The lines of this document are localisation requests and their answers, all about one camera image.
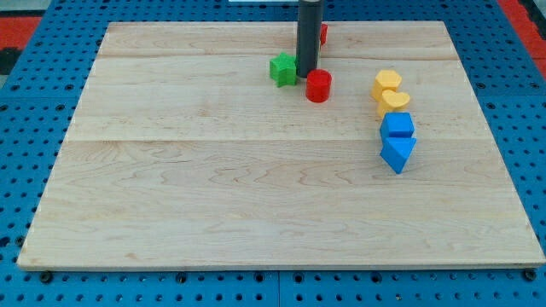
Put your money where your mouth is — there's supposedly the green star block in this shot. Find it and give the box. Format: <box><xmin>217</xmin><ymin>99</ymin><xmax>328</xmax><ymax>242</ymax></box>
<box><xmin>269</xmin><ymin>52</ymin><xmax>297</xmax><ymax>87</ymax></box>

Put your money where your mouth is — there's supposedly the red cylinder block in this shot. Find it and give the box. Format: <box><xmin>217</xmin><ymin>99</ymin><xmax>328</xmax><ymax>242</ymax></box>
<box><xmin>305</xmin><ymin>69</ymin><xmax>332</xmax><ymax>103</ymax></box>

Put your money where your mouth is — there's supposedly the light wooden board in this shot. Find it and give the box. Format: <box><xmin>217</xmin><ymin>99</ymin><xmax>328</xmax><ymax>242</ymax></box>
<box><xmin>17</xmin><ymin>21</ymin><xmax>545</xmax><ymax>271</ymax></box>

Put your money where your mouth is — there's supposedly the blue triangle block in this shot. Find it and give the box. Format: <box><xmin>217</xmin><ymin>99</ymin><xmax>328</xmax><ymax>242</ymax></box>
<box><xmin>380</xmin><ymin>137</ymin><xmax>417</xmax><ymax>174</ymax></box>

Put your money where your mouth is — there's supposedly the blue cube block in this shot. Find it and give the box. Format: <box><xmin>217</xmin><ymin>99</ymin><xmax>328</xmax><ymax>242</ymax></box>
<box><xmin>380</xmin><ymin>113</ymin><xmax>415</xmax><ymax>139</ymax></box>

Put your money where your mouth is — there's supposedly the yellow heart block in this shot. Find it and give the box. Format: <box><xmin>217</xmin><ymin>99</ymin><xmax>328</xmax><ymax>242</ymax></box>
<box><xmin>376</xmin><ymin>90</ymin><xmax>411</xmax><ymax>118</ymax></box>

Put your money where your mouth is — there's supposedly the red block behind rod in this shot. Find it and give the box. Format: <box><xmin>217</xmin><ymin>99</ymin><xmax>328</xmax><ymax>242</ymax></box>
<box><xmin>320</xmin><ymin>23</ymin><xmax>328</xmax><ymax>46</ymax></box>

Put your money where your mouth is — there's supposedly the yellow hexagon block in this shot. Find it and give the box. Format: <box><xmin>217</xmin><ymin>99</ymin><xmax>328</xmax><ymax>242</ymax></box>
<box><xmin>371</xmin><ymin>70</ymin><xmax>402</xmax><ymax>101</ymax></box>

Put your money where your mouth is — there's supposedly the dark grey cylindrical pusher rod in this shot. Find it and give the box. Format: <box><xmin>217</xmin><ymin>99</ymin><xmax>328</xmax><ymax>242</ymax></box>
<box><xmin>296</xmin><ymin>0</ymin><xmax>324</xmax><ymax>78</ymax></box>

